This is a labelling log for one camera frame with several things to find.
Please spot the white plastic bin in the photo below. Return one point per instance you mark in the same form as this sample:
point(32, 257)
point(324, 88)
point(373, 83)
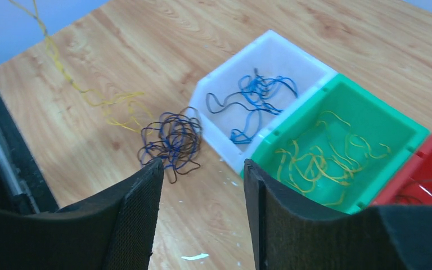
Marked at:
point(246, 98)

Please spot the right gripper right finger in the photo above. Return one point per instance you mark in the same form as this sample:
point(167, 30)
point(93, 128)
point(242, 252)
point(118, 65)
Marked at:
point(290, 231)

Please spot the red plastic bin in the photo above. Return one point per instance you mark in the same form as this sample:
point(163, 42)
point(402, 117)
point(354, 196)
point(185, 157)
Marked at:
point(412, 184)

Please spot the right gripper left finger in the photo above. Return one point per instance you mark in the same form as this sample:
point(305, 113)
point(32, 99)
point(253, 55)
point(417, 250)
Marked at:
point(113, 229)

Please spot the green plastic bin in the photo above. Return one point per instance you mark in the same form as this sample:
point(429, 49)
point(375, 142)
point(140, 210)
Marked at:
point(341, 147)

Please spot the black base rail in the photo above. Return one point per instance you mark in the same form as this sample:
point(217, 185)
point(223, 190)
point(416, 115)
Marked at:
point(23, 189)

